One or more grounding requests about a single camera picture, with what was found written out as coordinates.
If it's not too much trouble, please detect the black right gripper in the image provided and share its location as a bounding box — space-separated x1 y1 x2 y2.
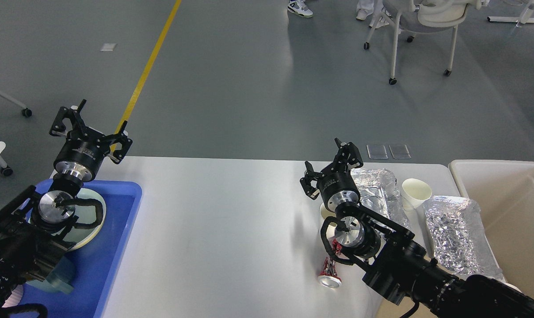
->
300 138 364 212

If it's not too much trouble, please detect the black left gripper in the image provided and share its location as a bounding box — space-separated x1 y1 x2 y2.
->
49 99 133 182

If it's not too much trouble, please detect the light green plate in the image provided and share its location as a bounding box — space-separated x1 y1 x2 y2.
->
28 188 107 249

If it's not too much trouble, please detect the teal mug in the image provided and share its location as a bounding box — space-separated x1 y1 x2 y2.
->
26 256 76 294

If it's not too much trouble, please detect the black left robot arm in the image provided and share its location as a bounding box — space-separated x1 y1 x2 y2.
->
0 99 133 318

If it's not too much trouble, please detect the white paper cup under arm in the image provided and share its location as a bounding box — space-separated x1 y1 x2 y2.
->
320 203 336 241

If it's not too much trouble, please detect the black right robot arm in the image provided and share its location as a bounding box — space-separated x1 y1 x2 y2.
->
300 138 534 318

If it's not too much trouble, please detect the floor socket cover left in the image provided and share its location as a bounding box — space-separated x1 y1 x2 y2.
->
366 144 389 160

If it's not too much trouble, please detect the floor socket cover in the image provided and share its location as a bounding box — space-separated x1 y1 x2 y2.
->
389 144 411 159
366 144 389 160

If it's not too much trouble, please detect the floor socket cover right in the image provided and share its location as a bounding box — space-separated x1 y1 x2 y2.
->
389 144 411 159

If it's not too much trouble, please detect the white chair leg with caster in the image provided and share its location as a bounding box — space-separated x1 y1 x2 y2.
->
0 89 33 117

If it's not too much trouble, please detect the white paper cup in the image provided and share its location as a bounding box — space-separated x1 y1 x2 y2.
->
400 178 432 211

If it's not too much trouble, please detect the crushed red soda can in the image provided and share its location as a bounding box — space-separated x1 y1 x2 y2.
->
317 237 342 288

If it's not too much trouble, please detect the pink plate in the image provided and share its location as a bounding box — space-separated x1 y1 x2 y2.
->
64 224 104 252

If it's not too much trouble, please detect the blue plastic tray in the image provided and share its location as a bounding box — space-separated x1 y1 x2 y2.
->
20 180 142 318

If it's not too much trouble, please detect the crumpled aluminium foil tray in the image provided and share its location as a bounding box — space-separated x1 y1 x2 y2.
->
422 196 505 281

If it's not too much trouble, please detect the white sneaker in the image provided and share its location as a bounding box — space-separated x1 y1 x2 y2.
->
287 0 313 18

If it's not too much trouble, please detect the white office chair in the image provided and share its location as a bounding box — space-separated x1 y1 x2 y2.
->
363 0 488 85

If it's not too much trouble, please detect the beige plastic bin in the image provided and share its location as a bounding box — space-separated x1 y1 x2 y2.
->
449 160 534 298

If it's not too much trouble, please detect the pink HOME mug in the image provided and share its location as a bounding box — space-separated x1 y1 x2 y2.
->
2 284 24 308

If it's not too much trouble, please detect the white frame base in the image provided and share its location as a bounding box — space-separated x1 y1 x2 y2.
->
487 0 534 27

